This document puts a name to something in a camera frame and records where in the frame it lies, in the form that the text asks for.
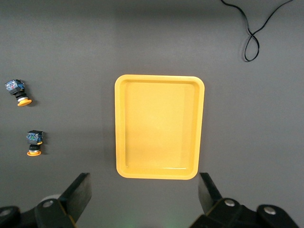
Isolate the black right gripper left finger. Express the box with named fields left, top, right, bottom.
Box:
left=0, top=172, right=93, bottom=228

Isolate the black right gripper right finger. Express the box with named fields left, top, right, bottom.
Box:
left=190, top=172, right=300, bottom=228

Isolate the thin black loose cable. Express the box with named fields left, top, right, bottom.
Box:
left=220, top=0, right=295, bottom=63

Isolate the yellow plastic tray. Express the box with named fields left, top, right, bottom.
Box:
left=114, top=74, right=205, bottom=181

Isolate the yellow push button black block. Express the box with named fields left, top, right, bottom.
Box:
left=4, top=79, right=33, bottom=107
left=26, top=129, right=44, bottom=157

